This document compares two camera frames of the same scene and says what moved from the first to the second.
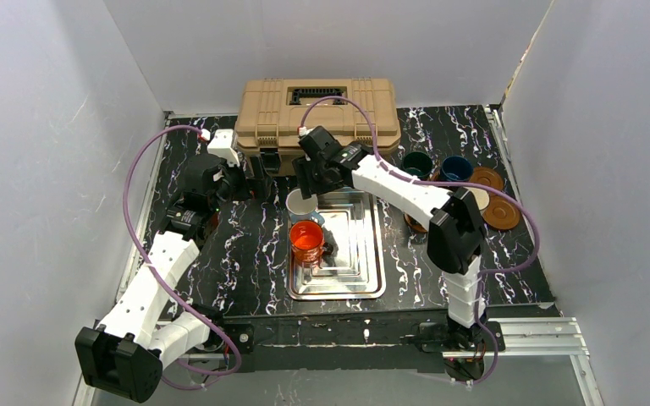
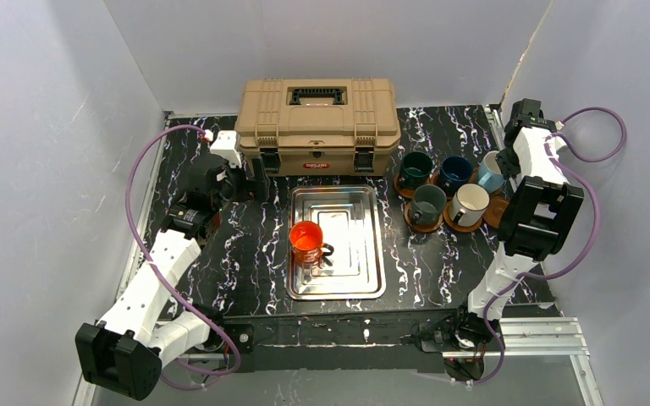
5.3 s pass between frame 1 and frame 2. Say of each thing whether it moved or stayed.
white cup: moved
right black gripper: moved
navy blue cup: stayed
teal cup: stayed
